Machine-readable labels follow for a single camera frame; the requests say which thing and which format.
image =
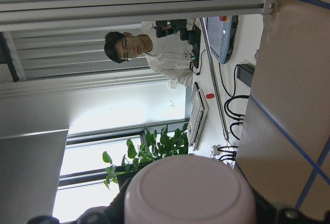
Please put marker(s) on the teach pendant tablet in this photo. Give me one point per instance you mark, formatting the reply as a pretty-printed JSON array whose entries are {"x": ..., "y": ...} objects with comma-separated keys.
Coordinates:
[{"x": 221, "y": 31}]

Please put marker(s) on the person in white shirt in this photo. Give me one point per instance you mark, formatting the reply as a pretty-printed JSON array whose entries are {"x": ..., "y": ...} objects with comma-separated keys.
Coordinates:
[{"x": 168, "y": 55}]

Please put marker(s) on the red round button cap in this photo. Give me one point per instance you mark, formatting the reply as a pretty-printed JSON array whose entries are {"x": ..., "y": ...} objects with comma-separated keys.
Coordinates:
[{"x": 210, "y": 96}]

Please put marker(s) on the green potted plant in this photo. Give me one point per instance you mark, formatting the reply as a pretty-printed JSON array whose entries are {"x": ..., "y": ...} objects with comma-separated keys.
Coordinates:
[{"x": 150, "y": 151}]

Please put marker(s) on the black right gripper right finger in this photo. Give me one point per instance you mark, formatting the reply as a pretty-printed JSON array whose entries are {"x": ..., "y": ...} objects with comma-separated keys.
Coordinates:
[{"x": 266, "y": 213}]

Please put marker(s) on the white computer keyboard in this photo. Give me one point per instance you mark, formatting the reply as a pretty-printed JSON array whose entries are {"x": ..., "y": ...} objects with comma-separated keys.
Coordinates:
[{"x": 198, "y": 113}]

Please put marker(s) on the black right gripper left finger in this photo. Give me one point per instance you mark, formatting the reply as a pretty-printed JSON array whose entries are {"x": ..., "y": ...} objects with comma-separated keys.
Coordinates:
[{"x": 114, "y": 213}]

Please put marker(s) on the aluminium frame post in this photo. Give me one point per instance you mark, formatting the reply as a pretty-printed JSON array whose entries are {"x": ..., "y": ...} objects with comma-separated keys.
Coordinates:
[{"x": 19, "y": 15}]

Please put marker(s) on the black power adapter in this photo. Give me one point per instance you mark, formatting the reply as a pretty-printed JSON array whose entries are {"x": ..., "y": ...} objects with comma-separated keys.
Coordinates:
[{"x": 245, "y": 73}]

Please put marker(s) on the pink plastic cup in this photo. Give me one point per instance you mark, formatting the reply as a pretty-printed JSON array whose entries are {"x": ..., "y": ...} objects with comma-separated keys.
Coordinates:
[{"x": 189, "y": 189}]

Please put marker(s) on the long metal rod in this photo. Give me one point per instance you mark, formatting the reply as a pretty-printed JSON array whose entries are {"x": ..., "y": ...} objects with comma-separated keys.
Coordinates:
[{"x": 214, "y": 79}]

